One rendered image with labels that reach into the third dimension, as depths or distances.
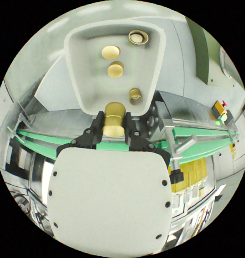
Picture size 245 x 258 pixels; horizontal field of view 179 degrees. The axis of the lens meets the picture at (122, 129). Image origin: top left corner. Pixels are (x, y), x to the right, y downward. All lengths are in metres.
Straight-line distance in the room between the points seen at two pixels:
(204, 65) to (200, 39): 0.09
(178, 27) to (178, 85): 0.22
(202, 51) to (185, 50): 0.06
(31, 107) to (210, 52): 1.01
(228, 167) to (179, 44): 6.36
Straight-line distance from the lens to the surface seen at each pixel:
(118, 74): 0.19
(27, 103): 0.82
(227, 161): 6.39
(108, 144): 0.26
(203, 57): 0.30
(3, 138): 0.75
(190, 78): 0.33
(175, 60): 0.28
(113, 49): 0.18
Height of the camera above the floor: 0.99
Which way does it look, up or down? 34 degrees down
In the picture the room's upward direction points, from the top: 178 degrees counter-clockwise
